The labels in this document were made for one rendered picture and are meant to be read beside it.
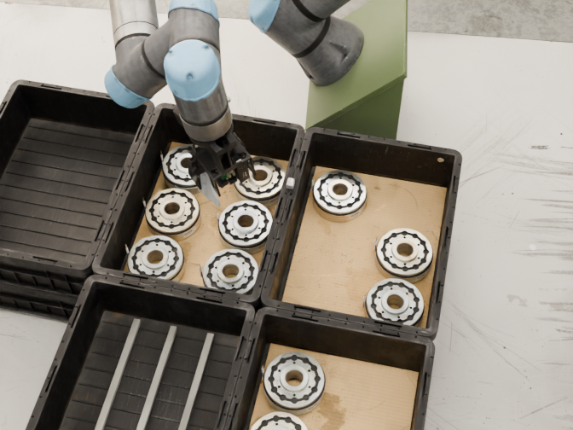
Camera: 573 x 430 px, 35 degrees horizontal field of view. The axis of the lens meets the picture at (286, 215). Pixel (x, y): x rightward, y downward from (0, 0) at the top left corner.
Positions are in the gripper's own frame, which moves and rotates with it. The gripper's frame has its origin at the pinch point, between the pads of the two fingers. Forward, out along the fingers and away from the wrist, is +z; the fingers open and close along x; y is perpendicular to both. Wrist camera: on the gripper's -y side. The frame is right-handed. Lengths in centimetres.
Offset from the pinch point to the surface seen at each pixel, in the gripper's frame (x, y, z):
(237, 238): -1.5, 2.2, 14.2
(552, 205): 60, 22, 38
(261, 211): 5.4, -0.5, 14.9
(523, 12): 146, -76, 119
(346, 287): 10.0, 20.6, 18.5
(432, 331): 14.8, 39.5, 9.0
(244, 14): 63, -130, 108
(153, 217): -12.3, -10.5, 12.7
